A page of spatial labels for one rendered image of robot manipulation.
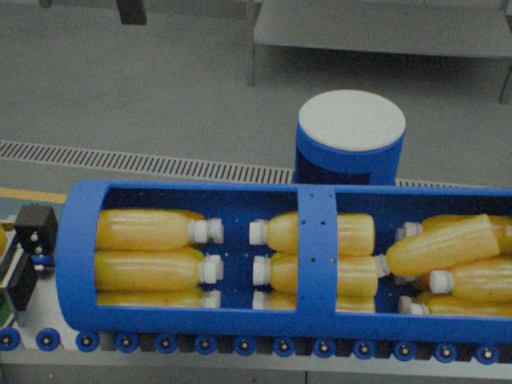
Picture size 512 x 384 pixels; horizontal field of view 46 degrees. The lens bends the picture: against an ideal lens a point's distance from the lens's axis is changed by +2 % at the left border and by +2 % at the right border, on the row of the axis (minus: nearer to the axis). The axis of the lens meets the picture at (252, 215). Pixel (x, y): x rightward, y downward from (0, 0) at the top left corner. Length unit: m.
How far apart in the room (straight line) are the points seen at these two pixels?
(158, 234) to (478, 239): 0.55
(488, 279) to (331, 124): 0.66
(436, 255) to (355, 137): 0.54
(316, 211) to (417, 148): 2.37
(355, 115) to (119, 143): 1.95
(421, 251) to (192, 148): 2.31
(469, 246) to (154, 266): 0.54
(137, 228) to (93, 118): 2.57
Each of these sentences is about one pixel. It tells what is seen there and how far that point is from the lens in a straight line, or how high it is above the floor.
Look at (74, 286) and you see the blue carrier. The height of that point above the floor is 1.15.
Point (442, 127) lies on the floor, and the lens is 3.56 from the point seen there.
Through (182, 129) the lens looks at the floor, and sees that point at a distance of 3.41.
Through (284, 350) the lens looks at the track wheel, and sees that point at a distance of 1.16.
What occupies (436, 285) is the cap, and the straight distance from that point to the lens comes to 1.09.
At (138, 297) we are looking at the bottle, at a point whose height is 1.08.
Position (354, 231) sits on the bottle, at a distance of 1.04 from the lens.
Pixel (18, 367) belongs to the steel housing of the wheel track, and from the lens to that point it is 1.30.
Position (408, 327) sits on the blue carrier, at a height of 1.08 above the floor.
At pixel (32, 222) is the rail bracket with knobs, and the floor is 1.00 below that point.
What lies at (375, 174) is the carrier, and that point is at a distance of 1.58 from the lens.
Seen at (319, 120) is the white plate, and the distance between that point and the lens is 1.59.
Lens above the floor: 1.91
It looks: 43 degrees down
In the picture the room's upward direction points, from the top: straight up
